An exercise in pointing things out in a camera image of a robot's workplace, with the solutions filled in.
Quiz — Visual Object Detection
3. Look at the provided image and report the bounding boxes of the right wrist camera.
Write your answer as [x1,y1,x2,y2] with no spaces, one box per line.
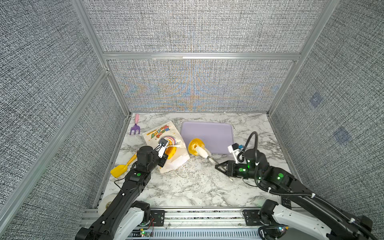
[228,143,244,164]

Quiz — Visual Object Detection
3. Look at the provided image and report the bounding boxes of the metal tongs white tips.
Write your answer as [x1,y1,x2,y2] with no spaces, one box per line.
[196,146,219,166]

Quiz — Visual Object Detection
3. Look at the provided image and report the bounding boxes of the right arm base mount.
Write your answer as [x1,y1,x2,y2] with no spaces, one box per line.
[242,210,288,240]

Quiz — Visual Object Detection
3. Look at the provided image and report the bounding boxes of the white paper gift bag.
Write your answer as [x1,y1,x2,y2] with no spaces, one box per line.
[142,121,190,174]

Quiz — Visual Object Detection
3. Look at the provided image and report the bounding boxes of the yellow oval fake bread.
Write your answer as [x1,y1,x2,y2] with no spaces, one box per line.
[165,147,177,160]

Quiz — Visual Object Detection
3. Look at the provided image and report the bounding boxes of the purple toy rake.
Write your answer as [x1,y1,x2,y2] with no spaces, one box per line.
[130,114,141,135]

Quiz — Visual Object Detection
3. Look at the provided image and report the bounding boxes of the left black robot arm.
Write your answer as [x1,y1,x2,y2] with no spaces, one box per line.
[75,145,168,240]

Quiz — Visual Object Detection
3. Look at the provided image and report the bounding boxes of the yellow toy shovel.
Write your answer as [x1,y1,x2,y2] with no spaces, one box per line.
[110,154,137,178]

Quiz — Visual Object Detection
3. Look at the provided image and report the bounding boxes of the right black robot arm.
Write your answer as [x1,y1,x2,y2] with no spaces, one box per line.
[215,149,376,240]

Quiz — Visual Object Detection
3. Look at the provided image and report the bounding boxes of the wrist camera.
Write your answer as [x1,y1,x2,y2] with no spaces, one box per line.
[228,143,244,164]
[156,139,169,158]

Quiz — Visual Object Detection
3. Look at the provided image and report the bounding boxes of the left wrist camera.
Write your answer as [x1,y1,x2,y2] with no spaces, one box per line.
[156,139,169,158]

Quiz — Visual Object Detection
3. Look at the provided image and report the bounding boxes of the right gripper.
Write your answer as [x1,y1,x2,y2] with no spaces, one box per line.
[215,160,263,182]

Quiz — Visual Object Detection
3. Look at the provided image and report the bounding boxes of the yellow ring fake bread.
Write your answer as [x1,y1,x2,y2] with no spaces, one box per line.
[188,139,208,158]

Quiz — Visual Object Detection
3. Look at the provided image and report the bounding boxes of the black remote control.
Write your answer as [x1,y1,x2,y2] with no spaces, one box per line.
[281,197,292,210]

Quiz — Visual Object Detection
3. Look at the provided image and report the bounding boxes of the white tape roll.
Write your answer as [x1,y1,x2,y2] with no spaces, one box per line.
[98,194,117,216]

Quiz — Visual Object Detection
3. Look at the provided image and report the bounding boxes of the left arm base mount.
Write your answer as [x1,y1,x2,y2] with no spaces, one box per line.
[140,210,166,228]

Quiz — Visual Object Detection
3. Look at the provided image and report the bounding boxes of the lilac plastic tray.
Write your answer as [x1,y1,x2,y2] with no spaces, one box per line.
[181,122,235,155]

